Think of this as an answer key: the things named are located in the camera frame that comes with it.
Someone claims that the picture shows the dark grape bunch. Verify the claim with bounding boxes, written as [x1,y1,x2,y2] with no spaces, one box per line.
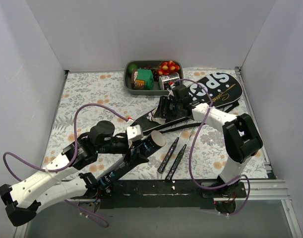
[141,66,159,82]

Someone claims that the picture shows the red yellow fruit bunch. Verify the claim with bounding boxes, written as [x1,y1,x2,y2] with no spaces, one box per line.
[158,60,180,76]

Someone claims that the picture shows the right badminton racket handle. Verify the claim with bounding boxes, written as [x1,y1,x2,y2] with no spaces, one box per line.
[165,144,186,181]

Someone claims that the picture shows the black base bar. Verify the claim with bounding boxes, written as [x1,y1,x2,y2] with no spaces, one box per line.
[98,179,246,210]

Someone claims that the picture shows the purple cable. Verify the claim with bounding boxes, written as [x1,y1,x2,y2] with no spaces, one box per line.
[167,78,251,216]
[2,103,134,183]

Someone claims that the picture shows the badminton racket handle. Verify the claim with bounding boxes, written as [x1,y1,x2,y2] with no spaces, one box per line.
[165,144,186,181]
[157,137,179,174]

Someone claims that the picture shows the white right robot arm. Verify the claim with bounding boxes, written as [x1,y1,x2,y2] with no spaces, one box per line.
[153,85,263,197]

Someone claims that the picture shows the black sport racket bag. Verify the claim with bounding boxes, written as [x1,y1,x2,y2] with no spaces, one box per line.
[132,72,243,135]

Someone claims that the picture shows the green wrapped box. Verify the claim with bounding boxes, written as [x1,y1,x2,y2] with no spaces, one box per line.
[131,68,154,90]

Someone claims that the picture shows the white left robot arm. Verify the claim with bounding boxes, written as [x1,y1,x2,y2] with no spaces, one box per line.
[0,120,153,227]

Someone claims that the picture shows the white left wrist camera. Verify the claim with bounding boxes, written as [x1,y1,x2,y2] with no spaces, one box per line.
[126,125,143,142]

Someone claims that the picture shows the green lime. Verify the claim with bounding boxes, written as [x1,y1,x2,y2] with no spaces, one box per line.
[127,64,138,74]

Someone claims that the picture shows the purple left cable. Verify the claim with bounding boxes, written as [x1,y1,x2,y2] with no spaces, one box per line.
[2,103,134,183]

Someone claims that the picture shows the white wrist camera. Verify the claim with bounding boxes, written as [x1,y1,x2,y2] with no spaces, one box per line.
[167,80,181,94]
[126,125,143,142]

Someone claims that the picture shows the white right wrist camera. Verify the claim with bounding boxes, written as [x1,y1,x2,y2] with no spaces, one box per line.
[167,80,181,94]

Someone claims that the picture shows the black shuttlecock tube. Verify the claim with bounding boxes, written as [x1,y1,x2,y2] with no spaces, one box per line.
[97,130,166,190]

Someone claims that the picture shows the black printed can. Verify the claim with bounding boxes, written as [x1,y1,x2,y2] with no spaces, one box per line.
[159,72,180,90]

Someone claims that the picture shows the left badminton racket handle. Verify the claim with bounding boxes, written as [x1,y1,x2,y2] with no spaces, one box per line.
[157,137,179,174]

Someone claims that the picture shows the grey plastic tray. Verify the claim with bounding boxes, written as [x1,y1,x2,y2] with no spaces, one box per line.
[123,60,183,96]

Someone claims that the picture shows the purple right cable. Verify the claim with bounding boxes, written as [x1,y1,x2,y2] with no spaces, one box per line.
[167,78,251,216]

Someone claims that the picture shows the white feather shuttlecock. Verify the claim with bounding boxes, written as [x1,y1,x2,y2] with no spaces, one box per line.
[149,109,166,124]

